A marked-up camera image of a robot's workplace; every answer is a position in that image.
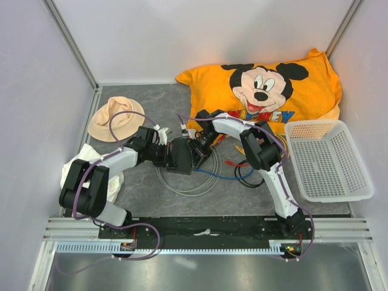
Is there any grey network cable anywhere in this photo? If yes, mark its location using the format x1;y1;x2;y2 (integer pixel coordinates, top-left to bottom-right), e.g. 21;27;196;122
155;136;222;197

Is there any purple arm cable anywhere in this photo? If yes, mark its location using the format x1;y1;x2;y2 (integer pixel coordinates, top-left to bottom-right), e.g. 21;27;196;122
176;113;315;263
54;111;160;276

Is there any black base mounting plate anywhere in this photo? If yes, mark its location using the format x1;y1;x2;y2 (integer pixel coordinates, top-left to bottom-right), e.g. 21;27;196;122
98;216;312;248

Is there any red network cable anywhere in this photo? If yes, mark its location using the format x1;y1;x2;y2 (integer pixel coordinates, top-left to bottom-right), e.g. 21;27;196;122
224;159;252;168

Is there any black network cable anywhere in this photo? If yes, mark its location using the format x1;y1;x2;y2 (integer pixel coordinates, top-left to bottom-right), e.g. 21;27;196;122
233;160;266;188

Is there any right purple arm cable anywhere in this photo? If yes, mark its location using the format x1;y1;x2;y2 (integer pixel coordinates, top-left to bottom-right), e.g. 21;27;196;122
176;113;315;263

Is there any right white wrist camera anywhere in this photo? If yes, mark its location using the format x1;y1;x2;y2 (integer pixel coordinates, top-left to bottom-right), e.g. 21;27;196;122
180;124;196;139

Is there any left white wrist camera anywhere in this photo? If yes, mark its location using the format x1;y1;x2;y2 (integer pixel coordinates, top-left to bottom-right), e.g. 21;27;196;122
153;125;171;146

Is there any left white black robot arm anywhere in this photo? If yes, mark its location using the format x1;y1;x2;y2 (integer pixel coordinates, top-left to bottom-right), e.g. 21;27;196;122
59;126;173;238

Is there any white plastic basket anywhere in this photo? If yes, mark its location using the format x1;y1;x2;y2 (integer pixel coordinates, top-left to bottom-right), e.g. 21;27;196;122
284;119;375;203

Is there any black network switch box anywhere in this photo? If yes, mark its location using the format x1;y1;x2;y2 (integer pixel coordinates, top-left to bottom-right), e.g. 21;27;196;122
167;137;192;175

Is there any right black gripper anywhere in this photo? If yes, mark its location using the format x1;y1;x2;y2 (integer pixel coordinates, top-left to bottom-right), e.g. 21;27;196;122
187;132;219;170

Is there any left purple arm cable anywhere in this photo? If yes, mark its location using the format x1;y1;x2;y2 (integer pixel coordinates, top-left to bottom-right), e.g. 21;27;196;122
54;111;160;276

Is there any peach bucket hat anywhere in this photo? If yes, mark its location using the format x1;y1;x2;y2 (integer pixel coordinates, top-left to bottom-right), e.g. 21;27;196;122
87;96;145;142

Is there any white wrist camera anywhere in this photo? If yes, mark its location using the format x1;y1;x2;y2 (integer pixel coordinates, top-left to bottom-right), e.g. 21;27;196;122
180;124;196;139
153;125;171;146

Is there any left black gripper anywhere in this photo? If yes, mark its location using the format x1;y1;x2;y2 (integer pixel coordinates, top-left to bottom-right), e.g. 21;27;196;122
146;142;176;169

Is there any white crumpled cloth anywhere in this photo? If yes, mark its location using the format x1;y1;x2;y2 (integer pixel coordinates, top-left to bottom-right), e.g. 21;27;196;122
59;143;125;204

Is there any orange Mickey Mouse pillow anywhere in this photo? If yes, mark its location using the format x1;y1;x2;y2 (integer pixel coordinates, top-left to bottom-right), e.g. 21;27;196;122
176;48;343;135

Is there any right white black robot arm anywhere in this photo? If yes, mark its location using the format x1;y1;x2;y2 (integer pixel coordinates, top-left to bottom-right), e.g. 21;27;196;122
188;110;305;239

